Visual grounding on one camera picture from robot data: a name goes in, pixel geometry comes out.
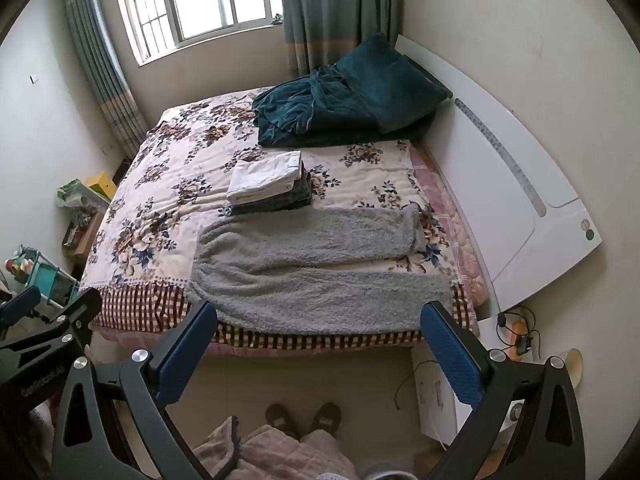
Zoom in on thin black cable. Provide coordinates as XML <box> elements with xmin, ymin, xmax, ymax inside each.
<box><xmin>392</xmin><ymin>372</ymin><xmax>416</xmax><ymax>411</ymax></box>

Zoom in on teal plush blanket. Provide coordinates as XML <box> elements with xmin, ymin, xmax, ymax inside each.
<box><xmin>251</xmin><ymin>67</ymin><xmax>436</xmax><ymax>148</ymax></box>

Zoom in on grey fluffy pants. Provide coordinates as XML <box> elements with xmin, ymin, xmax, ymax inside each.
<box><xmin>186</xmin><ymin>204</ymin><xmax>453</xmax><ymax>337</ymax></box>

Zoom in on striped grey-blue curtain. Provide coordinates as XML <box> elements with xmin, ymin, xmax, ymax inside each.
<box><xmin>277</xmin><ymin>0</ymin><xmax>406</xmax><ymax>78</ymax></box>
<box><xmin>61</xmin><ymin>0</ymin><xmax>150</xmax><ymax>161</ymax></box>

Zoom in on white bed headboard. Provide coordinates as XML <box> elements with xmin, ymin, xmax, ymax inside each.
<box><xmin>395</xmin><ymin>34</ymin><xmax>603</xmax><ymax>313</ymax></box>

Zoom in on white nightstand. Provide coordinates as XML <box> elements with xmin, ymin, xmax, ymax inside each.
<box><xmin>410</xmin><ymin>332</ymin><xmax>531</xmax><ymax>448</ymax></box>

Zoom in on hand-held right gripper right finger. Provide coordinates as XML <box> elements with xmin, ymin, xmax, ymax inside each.
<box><xmin>420</xmin><ymin>301</ymin><xmax>587</xmax><ymax>480</ymax></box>

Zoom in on wooden side table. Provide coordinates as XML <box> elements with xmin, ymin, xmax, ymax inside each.
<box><xmin>62</xmin><ymin>210</ymin><xmax>106</xmax><ymax>271</ymax></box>

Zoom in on power strip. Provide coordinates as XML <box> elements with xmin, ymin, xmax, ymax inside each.
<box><xmin>497</xmin><ymin>312</ymin><xmax>532</xmax><ymax>358</ymax></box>

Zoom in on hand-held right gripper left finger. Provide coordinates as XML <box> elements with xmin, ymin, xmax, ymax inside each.
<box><xmin>50</xmin><ymin>300</ymin><xmax>221</xmax><ymax>480</ymax></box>

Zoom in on person's pink quilted robe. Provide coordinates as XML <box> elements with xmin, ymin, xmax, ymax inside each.
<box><xmin>192</xmin><ymin>415</ymin><xmax>358</xmax><ymax>480</ymax></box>

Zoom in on window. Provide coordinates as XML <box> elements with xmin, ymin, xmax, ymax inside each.
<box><xmin>111</xmin><ymin>0</ymin><xmax>286</xmax><ymax>66</ymax></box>

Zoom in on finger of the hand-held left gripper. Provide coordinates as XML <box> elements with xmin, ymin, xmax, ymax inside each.
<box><xmin>0</xmin><ymin>285</ymin><xmax>42</xmax><ymax>332</ymax></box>
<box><xmin>0</xmin><ymin>287</ymin><xmax>104</xmax><ymax>352</ymax></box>

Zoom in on teal plush pillow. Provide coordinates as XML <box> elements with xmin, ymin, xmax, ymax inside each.
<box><xmin>334</xmin><ymin>32</ymin><xmax>453</xmax><ymax>135</ymax></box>

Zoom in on round beige object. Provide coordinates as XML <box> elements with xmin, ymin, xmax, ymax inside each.
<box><xmin>565</xmin><ymin>349</ymin><xmax>585</xmax><ymax>388</ymax></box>

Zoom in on teal utility cart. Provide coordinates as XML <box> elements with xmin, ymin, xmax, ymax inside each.
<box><xmin>0</xmin><ymin>245</ymin><xmax>81</xmax><ymax>321</ymax></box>

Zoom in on floral blanket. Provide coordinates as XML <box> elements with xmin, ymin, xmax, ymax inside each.
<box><xmin>79</xmin><ymin>87</ymin><xmax>481</xmax><ymax>348</ymax></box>

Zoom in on yellow box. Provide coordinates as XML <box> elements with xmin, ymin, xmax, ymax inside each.
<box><xmin>85</xmin><ymin>171</ymin><xmax>117</xmax><ymax>201</ymax></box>

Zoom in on pink quilted mattress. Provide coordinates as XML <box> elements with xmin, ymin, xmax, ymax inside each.
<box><xmin>410</xmin><ymin>150</ymin><xmax>493</xmax><ymax>321</ymax></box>

